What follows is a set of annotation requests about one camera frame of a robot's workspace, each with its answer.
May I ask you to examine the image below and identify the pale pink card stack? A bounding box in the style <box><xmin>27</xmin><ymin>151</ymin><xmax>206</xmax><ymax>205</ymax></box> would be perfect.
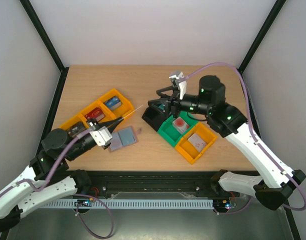
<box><xmin>188</xmin><ymin>133</ymin><xmax>207</xmax><ymax>153</ymax></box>

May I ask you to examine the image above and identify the yellow triple storage bin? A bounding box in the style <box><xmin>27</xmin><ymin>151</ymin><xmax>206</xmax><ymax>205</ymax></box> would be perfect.
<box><xmin>59</xmin><ymin>88</ymin><xmax>135</xmax><ymax>138</ymax></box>

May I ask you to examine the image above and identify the purple floor cable loop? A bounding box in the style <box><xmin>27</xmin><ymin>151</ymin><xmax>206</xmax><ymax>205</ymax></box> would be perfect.
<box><xmin>74</xmin><ymin>193</ymin><xmax>116</xmax><ymax>238</ymax></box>

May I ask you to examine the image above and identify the white slotted cable duct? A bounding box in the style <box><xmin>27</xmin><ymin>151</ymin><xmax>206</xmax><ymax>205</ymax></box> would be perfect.
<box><xmin>42</xmin><ymin>199</ymin><xmax>214</xmax><ymax>210</ymax></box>

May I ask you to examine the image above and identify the red dot card stack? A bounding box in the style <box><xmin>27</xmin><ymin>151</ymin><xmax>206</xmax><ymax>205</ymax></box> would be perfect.
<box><xmin>172</xmin><ymin>116</ymin><xmax>190</xmax><ymax>134</ymax></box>

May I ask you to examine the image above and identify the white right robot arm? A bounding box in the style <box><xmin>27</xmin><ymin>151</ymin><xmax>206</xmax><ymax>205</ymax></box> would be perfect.
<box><xmin>143</xmin><ymin>75</ymin><xmax>306</xmax><ymax>211</ymax></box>

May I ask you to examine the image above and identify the green storage bin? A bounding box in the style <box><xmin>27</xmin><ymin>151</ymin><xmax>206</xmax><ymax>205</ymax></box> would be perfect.
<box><xmin>157</xmin><ymin>111</ymin><xmax>198</xmax><ymax>148</ymax></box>

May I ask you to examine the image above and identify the black storage bin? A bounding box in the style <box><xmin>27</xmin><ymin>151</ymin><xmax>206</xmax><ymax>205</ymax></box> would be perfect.
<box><xmin>141</xmin><ymin>106</ymin><xmax>171</xmax><ymax>132</ymax></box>

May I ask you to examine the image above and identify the blue card stack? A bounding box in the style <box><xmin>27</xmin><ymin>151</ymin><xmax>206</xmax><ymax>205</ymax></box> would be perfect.
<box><xmin>103</xmin><ymin>95</ymin><xmax>122</xmax><ymax>111</ymax></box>

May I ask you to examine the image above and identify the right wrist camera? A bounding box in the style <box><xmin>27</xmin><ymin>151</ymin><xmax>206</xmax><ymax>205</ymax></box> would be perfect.
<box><xmin>169</xmin><ymin>70</ymin><xmax>187</xmax><ymax>100</ymax></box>

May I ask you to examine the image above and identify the yellow single storage bin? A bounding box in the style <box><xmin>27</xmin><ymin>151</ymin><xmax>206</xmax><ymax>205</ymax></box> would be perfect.
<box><xmin>175</xmin><ymin>122</ymin><xmax>217</xmax><ymax>165</ymax></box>

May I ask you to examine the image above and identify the black card stack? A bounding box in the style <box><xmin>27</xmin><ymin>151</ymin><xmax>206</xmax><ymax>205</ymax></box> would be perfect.
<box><xmin>65</xmin><ymin>121</ymin><xmax>86</xmax><ymax>138</ymax></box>

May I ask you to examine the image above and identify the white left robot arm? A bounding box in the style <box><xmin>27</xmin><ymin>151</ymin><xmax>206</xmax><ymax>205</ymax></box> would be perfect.
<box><xmin>0</xmin><ymin>117</ymin><xmax>123</xmax><ymax>233</ymax></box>

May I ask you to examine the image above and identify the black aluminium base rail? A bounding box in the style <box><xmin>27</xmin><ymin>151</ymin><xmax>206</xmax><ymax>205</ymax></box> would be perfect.
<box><xmin>78</xmin><ymin>170</ymin><xmax>243</xmax><ymax>199</ymax></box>

